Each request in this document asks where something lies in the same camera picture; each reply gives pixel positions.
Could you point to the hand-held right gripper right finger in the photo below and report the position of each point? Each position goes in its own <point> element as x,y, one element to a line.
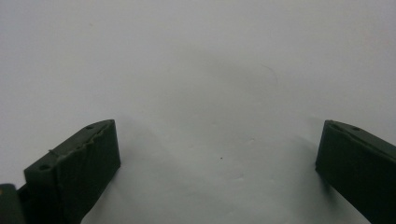
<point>358,168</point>

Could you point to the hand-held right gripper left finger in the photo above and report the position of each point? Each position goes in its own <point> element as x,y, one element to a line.
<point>81,168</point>

